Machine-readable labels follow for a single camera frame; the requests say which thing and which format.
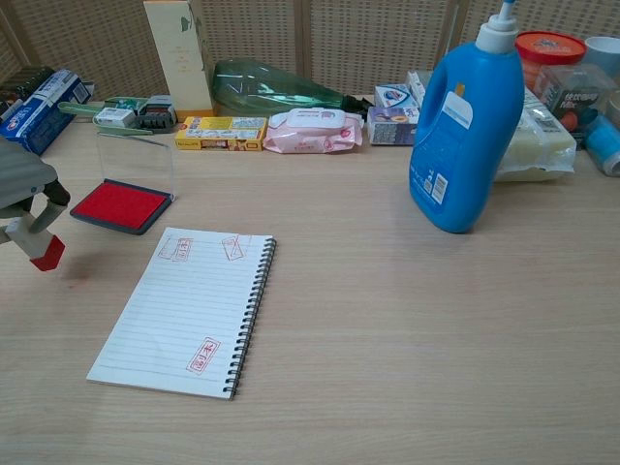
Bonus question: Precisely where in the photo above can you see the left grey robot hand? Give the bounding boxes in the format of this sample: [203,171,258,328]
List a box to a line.
[0,135,72,248]

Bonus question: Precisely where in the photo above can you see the white red rubber stamp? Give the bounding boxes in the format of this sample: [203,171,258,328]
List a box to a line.
[7,217,67,273]

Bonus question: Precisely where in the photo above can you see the spiral lined notebook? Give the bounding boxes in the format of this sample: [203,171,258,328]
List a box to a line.
[85,226,278,402]

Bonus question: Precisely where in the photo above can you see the blue toothpaste box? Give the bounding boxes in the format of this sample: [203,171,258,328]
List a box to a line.
[0,68,97,157]

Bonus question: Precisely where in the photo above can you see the dark sauce bottle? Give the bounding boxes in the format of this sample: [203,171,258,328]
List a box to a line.
[0,65,55,117]

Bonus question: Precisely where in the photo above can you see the red ink pad clear lid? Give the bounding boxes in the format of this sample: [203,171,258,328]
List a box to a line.
[69,131,177,236]

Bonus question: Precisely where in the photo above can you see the small white green box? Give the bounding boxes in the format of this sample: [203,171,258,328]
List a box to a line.
[93,106,137,129]

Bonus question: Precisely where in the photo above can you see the tall cream yellow box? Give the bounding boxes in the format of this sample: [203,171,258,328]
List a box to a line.
[142,0,217,118]

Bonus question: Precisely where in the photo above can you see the yellow printed flat box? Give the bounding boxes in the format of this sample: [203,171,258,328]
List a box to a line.
[173,115,268,152]

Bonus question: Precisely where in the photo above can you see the green plastic bottle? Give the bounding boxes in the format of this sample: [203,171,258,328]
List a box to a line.
[211,57,374,118]

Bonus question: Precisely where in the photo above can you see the pink wet wipes pack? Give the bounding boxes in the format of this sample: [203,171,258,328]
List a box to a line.
[263,107,364,155]

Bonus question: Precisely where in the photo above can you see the rattan folding screen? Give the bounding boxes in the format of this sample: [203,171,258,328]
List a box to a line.
[0,0,620,98]

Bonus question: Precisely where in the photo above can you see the purple soap box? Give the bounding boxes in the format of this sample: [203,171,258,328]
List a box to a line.
[366,106,420,146]

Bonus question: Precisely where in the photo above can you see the white blue soap box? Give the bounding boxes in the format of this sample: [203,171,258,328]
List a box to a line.
[373,82,419,109]

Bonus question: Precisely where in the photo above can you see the blue detergent pump bottle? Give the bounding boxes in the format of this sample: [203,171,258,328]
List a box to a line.
[408,0,527,235]

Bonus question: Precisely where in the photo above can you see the pale yellow sponge pack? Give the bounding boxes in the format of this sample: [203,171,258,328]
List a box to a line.
[493,86,578,183]

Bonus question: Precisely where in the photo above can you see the orange lid snack jar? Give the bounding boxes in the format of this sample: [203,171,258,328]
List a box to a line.
[514,30,587,93]

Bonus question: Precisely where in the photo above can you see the clear plastic candy box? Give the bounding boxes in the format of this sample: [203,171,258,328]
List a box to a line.
[537,63,619,133]

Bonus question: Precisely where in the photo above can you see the blue cylindrical tube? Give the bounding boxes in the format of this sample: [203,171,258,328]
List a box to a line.
[583,113,620,178]

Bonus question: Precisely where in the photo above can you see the light blue mug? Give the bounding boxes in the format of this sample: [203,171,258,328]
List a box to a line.
[584,36,620,78]

